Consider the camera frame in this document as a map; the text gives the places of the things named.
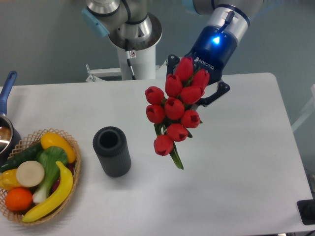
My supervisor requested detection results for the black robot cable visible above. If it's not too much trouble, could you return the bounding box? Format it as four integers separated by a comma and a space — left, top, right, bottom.
124, 39, 137, 81

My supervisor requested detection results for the orange fruit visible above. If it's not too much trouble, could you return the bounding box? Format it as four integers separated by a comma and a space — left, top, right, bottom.
5, 187, 32, 211

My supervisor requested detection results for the woven wicker basket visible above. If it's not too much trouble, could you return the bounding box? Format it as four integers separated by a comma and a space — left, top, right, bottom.
0, 128, 81, 226

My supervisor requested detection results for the yellow banana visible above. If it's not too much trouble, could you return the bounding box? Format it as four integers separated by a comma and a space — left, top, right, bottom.
22, 161, 73, 223

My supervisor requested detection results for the red tulip bouquet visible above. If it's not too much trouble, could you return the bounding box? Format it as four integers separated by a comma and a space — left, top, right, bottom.
145, 57, 210, 169

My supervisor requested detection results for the yellow bell pepper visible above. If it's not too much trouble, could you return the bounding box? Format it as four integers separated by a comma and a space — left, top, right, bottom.
0, 169, 22, 191

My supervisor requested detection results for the dark grey ribbed vase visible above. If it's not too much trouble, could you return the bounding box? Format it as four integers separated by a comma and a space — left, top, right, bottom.
93, 126, 131, 177

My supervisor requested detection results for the beige round radish slice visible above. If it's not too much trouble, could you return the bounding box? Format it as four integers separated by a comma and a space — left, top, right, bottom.
16, 161, 45, 187

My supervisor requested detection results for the black device at edge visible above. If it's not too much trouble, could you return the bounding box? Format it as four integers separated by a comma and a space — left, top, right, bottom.
297, 199, 315, 225

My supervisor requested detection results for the white frame at right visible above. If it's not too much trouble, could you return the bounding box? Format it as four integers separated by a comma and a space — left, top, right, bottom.
291, 84, 315, 133

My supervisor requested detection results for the white metal base bracket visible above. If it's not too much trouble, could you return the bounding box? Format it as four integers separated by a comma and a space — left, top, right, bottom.
86, 64, 122, 82

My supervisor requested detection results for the green cucumber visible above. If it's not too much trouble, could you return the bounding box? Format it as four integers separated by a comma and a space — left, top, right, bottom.
0, 143, 43, 173

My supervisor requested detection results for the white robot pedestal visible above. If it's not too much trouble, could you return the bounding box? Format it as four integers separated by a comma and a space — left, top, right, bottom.
116, 45, 156, 80

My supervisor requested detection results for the green bok choy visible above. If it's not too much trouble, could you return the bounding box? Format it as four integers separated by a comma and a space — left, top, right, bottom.
33, 146, 68, 204

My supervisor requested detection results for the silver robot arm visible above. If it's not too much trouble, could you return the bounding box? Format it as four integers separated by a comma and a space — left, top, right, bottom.
81, 0, 263, 108

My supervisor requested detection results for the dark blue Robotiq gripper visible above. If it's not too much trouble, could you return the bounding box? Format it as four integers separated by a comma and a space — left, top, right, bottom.
166, 5, 250, 110

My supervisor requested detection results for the yellow squash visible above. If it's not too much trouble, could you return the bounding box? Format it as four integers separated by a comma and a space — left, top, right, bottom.
40, 132, 76, 164

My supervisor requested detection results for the blue handled saucepan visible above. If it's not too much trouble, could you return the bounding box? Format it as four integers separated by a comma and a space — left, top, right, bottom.
0, 71, 21, 165

